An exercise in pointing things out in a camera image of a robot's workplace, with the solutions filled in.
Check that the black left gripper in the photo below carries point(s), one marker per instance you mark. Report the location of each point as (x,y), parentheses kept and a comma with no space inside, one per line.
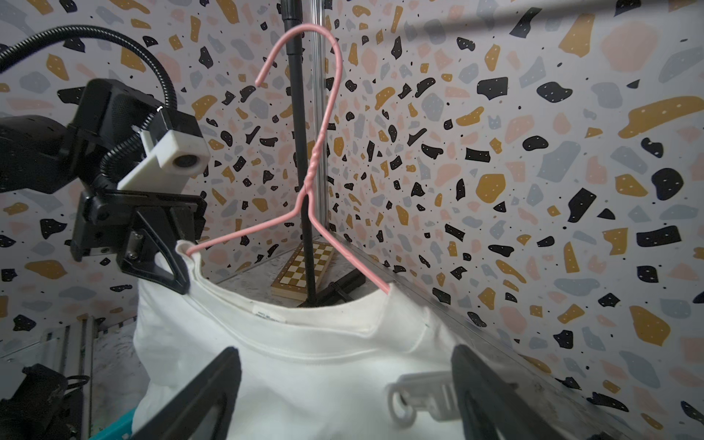
(143,229)

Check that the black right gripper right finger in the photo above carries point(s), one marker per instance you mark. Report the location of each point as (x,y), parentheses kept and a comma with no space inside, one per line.
(489,408)

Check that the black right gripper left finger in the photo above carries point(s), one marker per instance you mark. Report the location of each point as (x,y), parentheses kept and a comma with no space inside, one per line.
(204,408)

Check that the white printed t-shirt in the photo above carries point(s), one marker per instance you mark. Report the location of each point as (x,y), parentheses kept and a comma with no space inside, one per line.
(307,373)

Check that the pink wire hanger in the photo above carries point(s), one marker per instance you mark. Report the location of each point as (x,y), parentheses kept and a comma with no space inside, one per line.
(307,192)

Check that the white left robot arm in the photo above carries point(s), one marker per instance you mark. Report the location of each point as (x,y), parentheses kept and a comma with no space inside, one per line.
(134,157)

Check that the teal laundry basket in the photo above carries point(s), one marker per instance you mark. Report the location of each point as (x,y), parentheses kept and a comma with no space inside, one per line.
(120,430)

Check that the wooden chessboard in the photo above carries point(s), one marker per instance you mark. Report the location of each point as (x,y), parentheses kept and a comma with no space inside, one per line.
(291,282)

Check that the dark grey clothes rack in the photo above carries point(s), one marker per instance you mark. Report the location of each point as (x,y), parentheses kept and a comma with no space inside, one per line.
(339,291)

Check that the aluminium corner profile left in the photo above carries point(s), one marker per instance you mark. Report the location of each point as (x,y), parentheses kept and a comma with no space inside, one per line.
(318,58)

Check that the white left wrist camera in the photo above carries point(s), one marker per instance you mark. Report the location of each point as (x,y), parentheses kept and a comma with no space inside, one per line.
(175,151)

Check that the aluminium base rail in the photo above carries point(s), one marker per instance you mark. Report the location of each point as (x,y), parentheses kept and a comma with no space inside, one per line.
(71,352)

